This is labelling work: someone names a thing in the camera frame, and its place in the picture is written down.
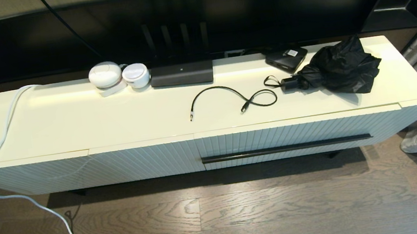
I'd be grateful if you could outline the white fluted drawer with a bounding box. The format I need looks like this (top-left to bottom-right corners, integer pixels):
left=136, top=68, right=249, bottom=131
left=193, top=103, right=408, bottom=173

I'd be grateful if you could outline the thin black hanging cable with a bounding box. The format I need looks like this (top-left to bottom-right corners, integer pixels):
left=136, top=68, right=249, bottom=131
left=37, top=0, right=104, bottom=66

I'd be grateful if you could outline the black box with white label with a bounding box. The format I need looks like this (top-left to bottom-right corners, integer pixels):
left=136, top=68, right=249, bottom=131
left=264, top=44, right=311, bottom=77

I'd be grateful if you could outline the white TV cabinet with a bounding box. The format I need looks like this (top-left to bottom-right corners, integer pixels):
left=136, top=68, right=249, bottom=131
left=0, top=31, right=417, bottom=200

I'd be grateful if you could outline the black umbrella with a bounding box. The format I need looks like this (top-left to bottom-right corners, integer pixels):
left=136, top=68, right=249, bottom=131
left=260, top=32, right=386, bottom=106

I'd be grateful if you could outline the large white dome device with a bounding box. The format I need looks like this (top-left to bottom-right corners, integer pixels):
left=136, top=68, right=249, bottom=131
left=87, top=60, right=124, bottom=91

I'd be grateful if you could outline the short black cable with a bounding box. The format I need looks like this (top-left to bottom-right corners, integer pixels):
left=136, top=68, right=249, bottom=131
left=186, top=79, right=280, bottom=122

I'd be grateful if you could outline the white flat device base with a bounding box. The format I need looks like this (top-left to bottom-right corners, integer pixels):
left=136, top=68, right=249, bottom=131
left=96, top=81, right=128, bottom=98

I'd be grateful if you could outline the thin black metal rod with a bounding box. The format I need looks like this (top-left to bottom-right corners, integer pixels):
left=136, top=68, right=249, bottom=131
left=200, top=133, right=374, bottom=165

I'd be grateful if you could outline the black television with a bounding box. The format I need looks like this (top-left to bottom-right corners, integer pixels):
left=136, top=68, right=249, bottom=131
left=0, top=0, right=410, bottom=85

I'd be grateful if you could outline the small white round device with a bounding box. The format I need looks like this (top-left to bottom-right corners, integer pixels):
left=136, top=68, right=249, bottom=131
left=121, top=62, right=152, bottom=90

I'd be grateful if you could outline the black router with antennas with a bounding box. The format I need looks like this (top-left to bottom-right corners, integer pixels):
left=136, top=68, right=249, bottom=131
left=141, top=16, right=216, bottom=91

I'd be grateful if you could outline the white power cable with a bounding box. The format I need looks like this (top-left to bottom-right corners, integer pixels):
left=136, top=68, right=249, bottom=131
left=0, top=79, right=102, bottom=234

